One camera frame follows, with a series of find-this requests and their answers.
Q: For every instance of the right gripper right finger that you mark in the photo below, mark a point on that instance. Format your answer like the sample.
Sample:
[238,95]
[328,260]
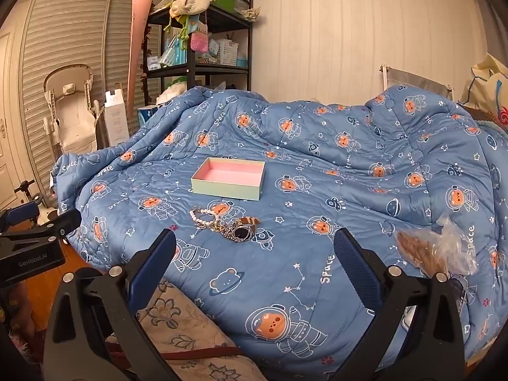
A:
[433,348]

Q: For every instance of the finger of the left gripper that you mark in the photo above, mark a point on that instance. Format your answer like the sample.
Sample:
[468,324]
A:
[42,234]
[19,214]

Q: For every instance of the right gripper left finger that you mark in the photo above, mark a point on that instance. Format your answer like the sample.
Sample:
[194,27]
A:
[93,332]

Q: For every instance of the brown strap wristwatch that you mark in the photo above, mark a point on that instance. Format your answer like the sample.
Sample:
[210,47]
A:
[241,230]

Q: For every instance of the pink lined jewelry box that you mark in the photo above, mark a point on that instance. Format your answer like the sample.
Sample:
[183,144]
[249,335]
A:
[229,178]

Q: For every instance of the floral bed sheet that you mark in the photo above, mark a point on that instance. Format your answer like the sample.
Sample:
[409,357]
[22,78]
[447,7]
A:
[192,344]

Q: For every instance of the plastic bag with brown item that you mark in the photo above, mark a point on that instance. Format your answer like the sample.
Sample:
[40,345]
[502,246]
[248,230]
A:
[447,250]

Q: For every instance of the white cardboard box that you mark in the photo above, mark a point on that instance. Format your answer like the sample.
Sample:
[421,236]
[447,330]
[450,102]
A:
[115,117]

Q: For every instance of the white baby high chair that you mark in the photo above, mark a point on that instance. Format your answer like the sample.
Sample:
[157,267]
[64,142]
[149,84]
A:
[71,126]

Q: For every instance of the blue astronaut print quilt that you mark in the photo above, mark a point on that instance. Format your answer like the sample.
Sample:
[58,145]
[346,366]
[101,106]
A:
[400,161]

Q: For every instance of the white louvered closet door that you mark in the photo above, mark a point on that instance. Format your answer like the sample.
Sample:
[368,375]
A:
[62,32]

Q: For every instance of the black metal shelf rack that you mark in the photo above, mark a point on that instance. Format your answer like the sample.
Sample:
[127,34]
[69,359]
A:
[214,42]

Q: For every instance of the pink folded umbrella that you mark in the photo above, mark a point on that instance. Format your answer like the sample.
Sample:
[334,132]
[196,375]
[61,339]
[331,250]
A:
[139,16]

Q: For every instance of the cream tote bag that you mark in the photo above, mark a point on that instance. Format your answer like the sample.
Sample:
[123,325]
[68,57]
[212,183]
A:
[485,92]

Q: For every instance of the white metal bed rail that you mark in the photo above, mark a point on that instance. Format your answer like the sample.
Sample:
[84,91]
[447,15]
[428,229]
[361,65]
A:
[391,76]

